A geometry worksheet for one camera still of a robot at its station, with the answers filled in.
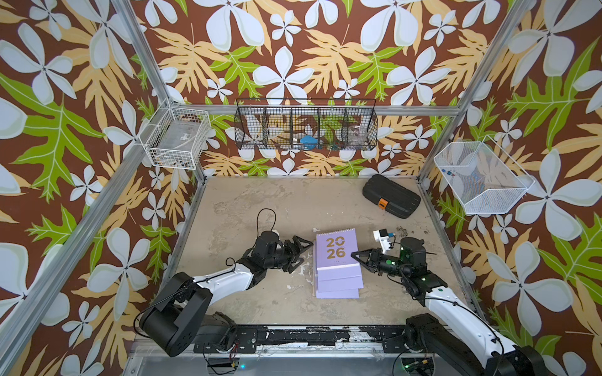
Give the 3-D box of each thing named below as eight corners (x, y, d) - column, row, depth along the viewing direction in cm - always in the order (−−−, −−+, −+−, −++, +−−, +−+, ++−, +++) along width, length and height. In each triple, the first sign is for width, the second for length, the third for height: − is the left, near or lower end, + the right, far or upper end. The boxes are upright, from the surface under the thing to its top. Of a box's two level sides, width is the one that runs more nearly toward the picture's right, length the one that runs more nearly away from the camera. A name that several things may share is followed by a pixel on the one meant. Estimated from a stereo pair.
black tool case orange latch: (358, 195, 115) (360, 187, 110) (373, 179, 122) (376, 171, 117) (405, 223, 104) (410, 215, 100) (419, 204, 111) (424, 196, 107)
